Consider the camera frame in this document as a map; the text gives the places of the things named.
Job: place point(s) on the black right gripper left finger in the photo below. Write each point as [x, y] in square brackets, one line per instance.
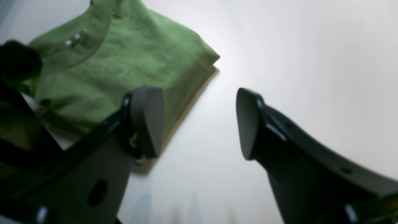
[86, 183]

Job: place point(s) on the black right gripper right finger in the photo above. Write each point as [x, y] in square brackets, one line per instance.
[310, 183]

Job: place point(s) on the green t-shirt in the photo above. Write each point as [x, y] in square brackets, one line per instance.
[115, 46]

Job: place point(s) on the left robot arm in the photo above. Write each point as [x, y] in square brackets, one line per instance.
[25, 142]

